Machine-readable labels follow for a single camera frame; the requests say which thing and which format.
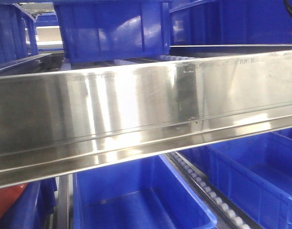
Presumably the white roller track strip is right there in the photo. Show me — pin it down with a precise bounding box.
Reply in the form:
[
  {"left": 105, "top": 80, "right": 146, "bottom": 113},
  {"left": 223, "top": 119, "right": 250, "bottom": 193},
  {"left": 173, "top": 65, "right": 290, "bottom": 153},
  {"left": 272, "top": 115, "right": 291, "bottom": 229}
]
[{"left": 165, "top": 152, "right": 261, "bottom": 229}]

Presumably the blue lower right bin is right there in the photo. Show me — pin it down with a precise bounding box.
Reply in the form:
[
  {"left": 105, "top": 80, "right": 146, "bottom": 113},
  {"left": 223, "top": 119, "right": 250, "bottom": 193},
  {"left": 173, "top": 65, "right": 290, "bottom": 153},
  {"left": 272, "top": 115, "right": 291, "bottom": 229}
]
[{"left": 181, "top": 128, "right": 292, "bottom": 229}]

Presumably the stainless steel shelf front rail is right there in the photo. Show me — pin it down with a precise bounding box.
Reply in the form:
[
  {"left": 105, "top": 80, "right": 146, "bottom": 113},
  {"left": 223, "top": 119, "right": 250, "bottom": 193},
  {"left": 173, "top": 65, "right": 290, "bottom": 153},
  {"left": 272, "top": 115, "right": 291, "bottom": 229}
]
[{"left": 0, "top": 50, "right": 292, "bottom": 188}]

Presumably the blue lower middle bin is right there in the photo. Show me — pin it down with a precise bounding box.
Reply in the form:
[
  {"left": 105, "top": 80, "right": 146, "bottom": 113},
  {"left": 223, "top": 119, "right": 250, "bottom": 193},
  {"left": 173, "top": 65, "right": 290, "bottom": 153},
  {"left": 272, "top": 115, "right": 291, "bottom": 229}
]
[{"left": 73, "top": 155, "right": 217, "bottom": 229}]

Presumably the dark blue upper right bin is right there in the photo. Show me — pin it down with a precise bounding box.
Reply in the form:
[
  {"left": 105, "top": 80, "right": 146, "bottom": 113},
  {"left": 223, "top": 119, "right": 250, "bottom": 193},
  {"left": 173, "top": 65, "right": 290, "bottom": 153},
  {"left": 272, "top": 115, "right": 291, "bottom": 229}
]
[{"left": 169, "top": 0, "right": 292, "bottom": 45}]

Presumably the light blue upper crate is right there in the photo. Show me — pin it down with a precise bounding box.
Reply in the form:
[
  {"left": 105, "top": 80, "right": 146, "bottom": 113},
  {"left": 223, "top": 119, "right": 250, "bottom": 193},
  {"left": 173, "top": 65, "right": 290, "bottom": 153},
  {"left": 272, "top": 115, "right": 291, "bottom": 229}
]
[{"left": 53, "top": 0, "right": 170, "bottom": 64}]

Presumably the red printed package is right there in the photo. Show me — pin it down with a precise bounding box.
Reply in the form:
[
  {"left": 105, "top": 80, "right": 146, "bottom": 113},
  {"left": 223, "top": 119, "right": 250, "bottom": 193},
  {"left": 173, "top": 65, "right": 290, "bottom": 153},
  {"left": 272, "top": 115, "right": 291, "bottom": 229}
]
[{"left": 0, "top": 183, "right": 28, "bottom": 219}]

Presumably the steel lane divider rail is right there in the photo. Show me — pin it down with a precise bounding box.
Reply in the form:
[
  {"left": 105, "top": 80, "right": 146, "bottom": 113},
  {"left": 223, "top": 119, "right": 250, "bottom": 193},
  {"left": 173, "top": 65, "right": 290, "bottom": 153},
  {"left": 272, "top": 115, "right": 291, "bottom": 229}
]
[{"left": 56, "top": 175, "right": 70, "bottom": 229}]

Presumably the blue lower left bin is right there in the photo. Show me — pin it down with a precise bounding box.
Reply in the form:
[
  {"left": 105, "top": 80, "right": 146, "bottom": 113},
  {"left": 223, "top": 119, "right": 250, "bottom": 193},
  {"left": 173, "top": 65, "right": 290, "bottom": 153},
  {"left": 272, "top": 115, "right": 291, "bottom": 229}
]
[{"left": 0, "top": 178, "right": 57, "bottom": 229}]

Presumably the blue upper left bin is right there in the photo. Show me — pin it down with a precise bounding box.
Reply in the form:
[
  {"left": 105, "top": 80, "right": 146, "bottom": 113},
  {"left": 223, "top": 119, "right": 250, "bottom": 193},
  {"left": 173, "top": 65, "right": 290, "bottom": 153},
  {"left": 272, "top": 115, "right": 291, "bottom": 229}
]
[{"left": 0, "top": 3, "right": 39, "bottom": 64}]

